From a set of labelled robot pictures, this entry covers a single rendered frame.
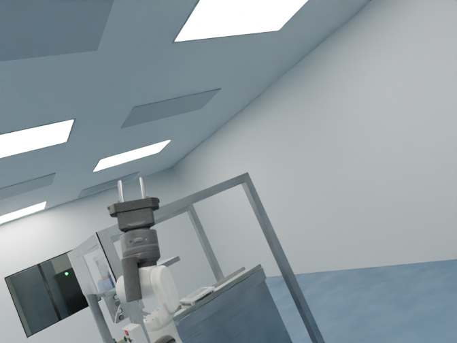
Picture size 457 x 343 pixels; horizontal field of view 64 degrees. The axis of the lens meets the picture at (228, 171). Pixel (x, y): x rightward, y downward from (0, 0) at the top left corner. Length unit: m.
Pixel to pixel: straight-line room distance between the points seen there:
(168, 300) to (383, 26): 3.94
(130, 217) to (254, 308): 2.61
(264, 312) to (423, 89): 2.72
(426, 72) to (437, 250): 1.97
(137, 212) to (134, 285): 0.17
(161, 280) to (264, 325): 2.67
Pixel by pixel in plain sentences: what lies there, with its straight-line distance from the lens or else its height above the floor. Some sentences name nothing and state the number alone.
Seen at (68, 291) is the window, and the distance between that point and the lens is 7.87.
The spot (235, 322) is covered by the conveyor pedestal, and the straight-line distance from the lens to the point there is 3.33.
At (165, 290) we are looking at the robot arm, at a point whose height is 1.44.
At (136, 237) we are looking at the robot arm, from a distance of 0.89.
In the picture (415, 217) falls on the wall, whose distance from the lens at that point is 4.75.
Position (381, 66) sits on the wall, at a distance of 4.46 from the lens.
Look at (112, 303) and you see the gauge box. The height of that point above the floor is 1.25.
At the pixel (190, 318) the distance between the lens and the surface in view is 3.08.
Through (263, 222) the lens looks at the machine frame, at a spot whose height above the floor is 1.34.
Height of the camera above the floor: 1.56
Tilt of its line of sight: 5 degrees up
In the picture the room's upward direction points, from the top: 24 degrees counter-clockwise
